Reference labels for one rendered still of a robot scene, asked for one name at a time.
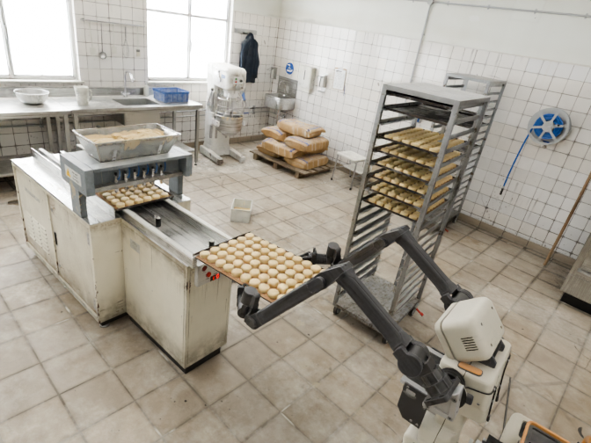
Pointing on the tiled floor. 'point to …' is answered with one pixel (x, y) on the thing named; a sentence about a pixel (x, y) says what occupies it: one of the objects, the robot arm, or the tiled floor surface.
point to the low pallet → (290, 165)
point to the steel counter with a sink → (149, 110)
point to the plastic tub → (241, 210)
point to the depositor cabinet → (76, 239)
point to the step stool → (351, 164)
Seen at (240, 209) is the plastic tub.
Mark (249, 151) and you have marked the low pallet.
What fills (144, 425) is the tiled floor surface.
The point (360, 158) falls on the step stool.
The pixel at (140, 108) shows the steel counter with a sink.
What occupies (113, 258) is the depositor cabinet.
